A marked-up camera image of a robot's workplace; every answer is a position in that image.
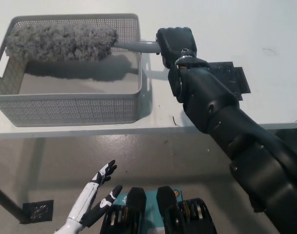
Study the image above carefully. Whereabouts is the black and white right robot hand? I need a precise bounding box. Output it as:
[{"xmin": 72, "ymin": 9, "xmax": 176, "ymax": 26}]
[{"xmin": 155, "ymin": 27, "xmax": 198, "ymax": 69}]

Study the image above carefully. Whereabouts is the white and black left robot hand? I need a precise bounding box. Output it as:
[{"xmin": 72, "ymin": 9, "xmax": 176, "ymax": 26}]
[{"xmin": 66, "ymin": 159, "xmax": 123, "ymax": 226}]

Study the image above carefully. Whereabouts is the grey fluffy duster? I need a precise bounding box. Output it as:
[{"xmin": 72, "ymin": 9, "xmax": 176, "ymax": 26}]
[{"xmin": 5, "ymin": 24, "xmax": 161, "ymax": 63}]

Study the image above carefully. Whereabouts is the black and teal robot torso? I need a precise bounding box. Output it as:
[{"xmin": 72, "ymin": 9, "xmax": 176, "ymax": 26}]
[{"xmin": 99, "ymin": 186, "xmax": 217, "ymax": 234}]

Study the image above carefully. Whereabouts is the black tape patch on desk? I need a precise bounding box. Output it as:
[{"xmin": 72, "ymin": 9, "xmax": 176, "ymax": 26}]
[{"xmin": 208, "ymin": 61, "xmax": 251, "ymax": 102}]

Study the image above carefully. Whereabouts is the black tape patch on floor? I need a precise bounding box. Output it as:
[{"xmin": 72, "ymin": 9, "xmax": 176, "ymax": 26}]
[{"xmin": 21, "ymin": 199, "xmax": 54, "ymax": 223}]

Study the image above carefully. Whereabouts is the grey perforated plastic basket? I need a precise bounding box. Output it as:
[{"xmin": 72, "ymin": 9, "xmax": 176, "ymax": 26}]
[{"xmin": 0, "ymin": 13, "xmax": 145, "ymax": 127}]

